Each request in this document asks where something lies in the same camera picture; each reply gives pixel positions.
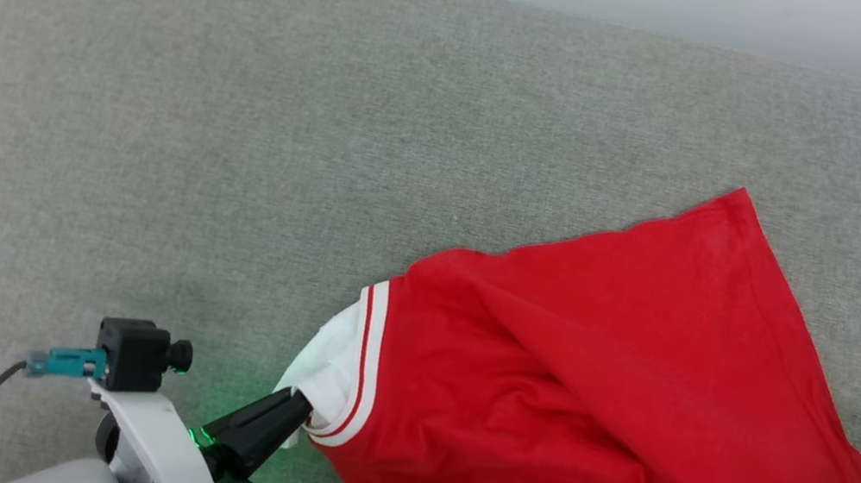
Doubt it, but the teal left camera cable connector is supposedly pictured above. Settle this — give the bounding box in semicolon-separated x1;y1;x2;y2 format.
23;336;112;391

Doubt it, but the grey fabric sofa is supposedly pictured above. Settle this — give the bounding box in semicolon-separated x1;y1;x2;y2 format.
0;0;861;483

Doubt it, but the red garment with white stripes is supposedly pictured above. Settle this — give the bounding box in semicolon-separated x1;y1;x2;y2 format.
259;116;861;483

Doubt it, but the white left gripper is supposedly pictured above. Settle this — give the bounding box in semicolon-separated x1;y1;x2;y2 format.
73;357;317;483

